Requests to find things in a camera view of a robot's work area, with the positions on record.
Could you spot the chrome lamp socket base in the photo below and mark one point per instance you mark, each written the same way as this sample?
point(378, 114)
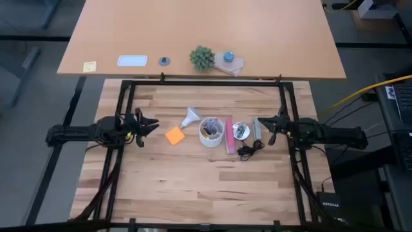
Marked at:
point(241, 130)

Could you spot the green potted succulent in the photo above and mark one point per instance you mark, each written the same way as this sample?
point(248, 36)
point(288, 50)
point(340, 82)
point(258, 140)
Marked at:
point(202, 58)

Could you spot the white small box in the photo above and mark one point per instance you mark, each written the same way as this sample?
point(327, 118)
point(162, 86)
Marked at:
point(370, 11)

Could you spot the orange sticky note pad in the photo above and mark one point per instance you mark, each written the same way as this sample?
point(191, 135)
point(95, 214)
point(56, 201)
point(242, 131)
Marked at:
point(174, 135)

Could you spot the beige desk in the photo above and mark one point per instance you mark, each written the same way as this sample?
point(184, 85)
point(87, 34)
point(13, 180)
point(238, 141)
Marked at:
point(209, 25)

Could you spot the grey-blue desk leg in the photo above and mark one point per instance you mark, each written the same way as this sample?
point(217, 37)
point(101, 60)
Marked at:
point(27, 64)
point(50, 11)

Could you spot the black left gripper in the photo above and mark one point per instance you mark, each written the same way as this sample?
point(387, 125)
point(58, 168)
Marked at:
point(132, 129)

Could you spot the white grey stapler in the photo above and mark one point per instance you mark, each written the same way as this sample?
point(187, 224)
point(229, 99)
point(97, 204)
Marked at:
point(257, 129)

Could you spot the black Netgear network switch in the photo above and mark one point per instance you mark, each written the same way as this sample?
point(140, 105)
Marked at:
point(330, 204)

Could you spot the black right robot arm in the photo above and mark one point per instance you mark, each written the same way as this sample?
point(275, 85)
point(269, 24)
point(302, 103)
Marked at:
point(338, 132)

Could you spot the brown cardboard box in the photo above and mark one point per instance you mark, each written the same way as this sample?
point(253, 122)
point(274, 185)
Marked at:
point(370, 25)

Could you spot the yellow sticky note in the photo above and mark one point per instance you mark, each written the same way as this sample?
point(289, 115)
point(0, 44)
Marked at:
point(89, 66)

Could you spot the white textured pen cup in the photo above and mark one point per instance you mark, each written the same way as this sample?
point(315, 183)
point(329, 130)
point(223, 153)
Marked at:
point(210, 137)

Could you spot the blue tape roll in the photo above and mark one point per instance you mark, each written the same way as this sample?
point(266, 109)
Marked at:
point(228, 56)

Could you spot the black aluminium table frame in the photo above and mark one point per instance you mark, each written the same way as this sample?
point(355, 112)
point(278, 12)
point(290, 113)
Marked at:
point(206, 82)

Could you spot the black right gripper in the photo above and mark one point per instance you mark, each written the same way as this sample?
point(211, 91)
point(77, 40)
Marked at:
point(283, 127)

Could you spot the pink stapler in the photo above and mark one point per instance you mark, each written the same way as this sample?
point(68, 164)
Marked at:
point(230, 135)

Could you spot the white rectangular card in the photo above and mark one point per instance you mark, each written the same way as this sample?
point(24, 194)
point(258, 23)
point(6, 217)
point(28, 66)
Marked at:
point(132, 61)

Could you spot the black laptop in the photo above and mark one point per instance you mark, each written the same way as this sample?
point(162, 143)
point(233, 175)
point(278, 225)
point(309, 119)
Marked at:
point(404, 103)

